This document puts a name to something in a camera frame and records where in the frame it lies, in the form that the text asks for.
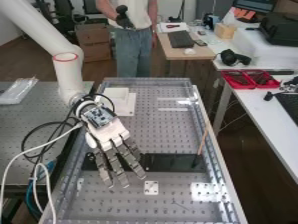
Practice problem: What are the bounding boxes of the white desk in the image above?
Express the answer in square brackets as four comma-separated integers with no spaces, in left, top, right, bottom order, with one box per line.
[211,25,298,186]

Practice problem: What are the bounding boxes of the black chair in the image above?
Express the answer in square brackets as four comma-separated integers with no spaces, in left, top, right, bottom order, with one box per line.
[35,0,77,34]

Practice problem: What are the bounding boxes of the small white square plate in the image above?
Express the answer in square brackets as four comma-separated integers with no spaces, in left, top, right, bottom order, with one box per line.
[142,180,160,196]

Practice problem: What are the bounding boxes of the black cable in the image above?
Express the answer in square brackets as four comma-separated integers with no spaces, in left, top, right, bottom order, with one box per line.
[20,116,84,165]

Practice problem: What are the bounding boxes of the screen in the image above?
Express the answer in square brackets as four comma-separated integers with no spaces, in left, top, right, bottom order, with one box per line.
[231,0,277,14]

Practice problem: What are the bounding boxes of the red tray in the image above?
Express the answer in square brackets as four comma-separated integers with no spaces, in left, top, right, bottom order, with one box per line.
[221,70,258,90]
[246,69,282,89]

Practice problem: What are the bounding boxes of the white cable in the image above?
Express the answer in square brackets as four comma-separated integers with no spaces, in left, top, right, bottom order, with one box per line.
[0,122,85,221]
[32,162,58,224]

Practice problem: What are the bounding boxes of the black keyboard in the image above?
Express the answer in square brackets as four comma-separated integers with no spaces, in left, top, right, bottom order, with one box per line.
[166,30,195,49]

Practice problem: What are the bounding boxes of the blue cable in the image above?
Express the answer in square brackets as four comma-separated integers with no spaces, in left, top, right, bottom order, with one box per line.
[24,159,57,218]

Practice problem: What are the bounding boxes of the black case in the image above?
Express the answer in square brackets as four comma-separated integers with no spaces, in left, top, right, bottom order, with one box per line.
[258,12,298,47]

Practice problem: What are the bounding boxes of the small cardboard box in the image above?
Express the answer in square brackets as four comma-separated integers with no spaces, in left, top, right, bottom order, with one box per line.
[214,22,238,40]

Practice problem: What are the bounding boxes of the black headphones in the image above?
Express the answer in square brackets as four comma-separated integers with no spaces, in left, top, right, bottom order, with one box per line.
[219,48,253,67]

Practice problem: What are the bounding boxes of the small white box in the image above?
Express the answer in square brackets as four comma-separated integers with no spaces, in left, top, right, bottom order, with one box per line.
[102,87,138,117]

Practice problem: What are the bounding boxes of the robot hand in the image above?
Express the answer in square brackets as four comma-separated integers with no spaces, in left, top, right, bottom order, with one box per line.
[80,105,148,189]

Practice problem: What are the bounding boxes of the thin stick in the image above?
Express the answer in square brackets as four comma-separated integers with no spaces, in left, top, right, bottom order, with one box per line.
[191,129,210,168]

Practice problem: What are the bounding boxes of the black plate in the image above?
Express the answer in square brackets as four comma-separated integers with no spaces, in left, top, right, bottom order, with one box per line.
[81,152,210,174]

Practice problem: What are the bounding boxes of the wooden desk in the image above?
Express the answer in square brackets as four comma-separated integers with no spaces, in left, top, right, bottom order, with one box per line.
[156,29,219,80]

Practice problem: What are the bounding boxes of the person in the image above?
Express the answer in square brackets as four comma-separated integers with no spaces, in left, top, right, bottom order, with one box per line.
[94,0,161,79]

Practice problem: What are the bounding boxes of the clear box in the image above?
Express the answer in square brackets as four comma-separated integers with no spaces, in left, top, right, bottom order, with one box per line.
[39,77,247,224]

